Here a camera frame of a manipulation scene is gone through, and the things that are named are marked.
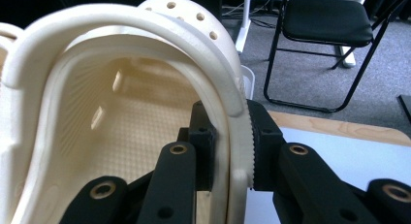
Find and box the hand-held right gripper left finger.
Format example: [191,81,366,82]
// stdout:
[176,101,217,191]

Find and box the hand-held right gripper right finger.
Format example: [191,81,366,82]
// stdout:
[246,99,287,191]

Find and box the grey two-tier shoe rack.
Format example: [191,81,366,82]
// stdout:
[240,64,256,101]

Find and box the beige clog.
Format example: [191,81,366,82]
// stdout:
[0,0,256,224]
[0,21,24,86]

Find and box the light blue table mat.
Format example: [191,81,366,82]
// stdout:
[243,126,411,224]

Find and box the black folding chair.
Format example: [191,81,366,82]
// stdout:
[263,0,411,114]

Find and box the black metal stand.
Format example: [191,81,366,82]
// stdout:
[397,94,411,125]

